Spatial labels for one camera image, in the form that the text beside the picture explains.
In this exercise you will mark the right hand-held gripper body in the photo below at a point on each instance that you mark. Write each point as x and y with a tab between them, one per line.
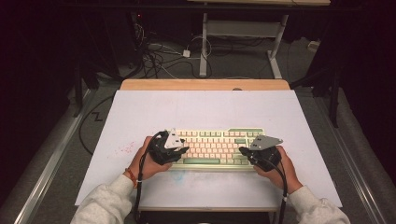
264	142

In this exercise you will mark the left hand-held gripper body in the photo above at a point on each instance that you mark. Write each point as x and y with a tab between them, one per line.
172	140

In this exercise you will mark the cream green pink keyboard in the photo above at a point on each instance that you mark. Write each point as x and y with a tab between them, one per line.
214	146

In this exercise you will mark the person's left hand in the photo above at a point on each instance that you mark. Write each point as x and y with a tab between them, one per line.
151	169

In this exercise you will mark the person's right hand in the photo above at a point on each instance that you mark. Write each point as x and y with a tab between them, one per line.
291	180

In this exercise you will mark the white table cover board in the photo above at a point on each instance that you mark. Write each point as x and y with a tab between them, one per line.
202	109

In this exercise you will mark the black metal stand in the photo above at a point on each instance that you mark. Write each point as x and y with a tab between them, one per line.
334	93
78	90

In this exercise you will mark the white power adapter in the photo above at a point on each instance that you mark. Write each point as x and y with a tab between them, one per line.
186	53

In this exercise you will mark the white power strip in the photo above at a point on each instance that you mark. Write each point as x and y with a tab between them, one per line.
313	45

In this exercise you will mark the metal floor rail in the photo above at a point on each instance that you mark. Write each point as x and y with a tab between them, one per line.
53	161
351	161

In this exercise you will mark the white metal desk frame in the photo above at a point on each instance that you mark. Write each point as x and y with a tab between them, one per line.
243	28

